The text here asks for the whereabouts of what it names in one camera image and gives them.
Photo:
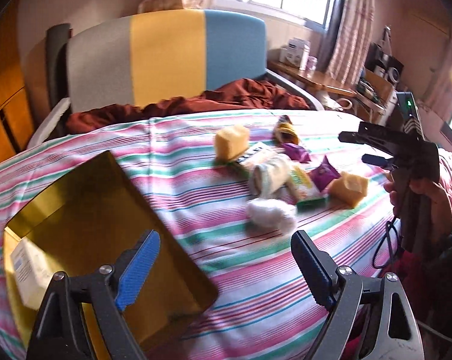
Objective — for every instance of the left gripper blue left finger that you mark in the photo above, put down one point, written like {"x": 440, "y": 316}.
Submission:
{"x": 133, "y": 267}

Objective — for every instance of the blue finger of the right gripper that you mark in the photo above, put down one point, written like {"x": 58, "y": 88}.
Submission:
{"x": 364, "y": 139}
{"x": 374, "y": 160}

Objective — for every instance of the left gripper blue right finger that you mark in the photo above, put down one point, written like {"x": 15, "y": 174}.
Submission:
{"x": 317, "y": 268}

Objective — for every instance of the yellow sponge block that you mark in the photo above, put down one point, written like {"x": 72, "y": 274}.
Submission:
{"x": 230, "y": 142}
{"x": 349, "y": 188}

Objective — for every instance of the purple snack packet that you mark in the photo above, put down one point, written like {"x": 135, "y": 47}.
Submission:
{"x": 296, "y": 152}
{"x": 324, "y": 174}

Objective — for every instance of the green white snack package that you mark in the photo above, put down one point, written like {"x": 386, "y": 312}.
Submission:
{"x": 303, "y": 189}

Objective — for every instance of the white plastic bag ball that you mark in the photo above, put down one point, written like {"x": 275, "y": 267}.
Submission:
{"x": 273, "y": 214}

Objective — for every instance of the grey white cloth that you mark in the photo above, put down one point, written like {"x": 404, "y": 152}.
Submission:
{"x": 268, "y": 177}

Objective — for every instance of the person's right hand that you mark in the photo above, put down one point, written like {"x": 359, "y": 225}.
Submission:
{"x": 439, "y": 215}

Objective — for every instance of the gold metal tray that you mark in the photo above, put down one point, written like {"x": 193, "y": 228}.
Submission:
{"x": 85, "y": 221}

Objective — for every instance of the wooden bedside table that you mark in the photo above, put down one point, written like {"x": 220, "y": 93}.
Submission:
{"x": 316, "y": 81}

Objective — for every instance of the yellow knitted mini hat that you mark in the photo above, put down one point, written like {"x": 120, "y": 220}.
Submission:
{"x": 284, "y": 131}

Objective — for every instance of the pink striped curtain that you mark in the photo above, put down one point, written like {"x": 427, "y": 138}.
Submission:
{"x": 344, "y": 47}

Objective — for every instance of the white appliance box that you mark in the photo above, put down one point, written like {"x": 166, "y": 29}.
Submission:
{"x": 296, "y": 53}

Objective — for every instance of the white cardboard box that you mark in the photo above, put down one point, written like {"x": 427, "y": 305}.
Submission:
{"x": 33, "y": 270}

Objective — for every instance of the striped bed sheet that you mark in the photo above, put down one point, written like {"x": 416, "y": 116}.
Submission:
{"x": 264, "y": 309}

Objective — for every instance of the dark red blanket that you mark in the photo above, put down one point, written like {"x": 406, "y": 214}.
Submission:
{"x": 239, "y": 95}

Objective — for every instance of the wooden wardrobe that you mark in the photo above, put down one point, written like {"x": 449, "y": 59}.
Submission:
{"x": 16, "y": 120}

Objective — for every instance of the grey yellow blue headboard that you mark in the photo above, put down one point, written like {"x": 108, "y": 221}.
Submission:
{"x": 145, "y": 58}

